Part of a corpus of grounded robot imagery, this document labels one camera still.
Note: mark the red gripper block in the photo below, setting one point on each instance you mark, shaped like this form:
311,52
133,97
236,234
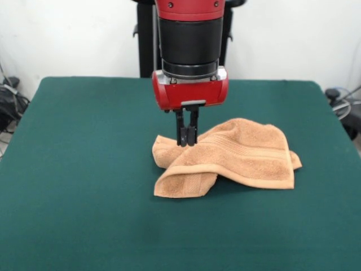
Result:
191,94

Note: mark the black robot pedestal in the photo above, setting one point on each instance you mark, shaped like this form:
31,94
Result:
145,42

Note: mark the dark green table cloth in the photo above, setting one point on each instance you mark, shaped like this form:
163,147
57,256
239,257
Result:
84,169

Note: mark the orange terry towel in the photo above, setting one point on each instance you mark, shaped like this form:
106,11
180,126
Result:
253,163

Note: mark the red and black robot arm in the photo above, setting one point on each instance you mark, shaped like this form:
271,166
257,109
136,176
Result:
190,36

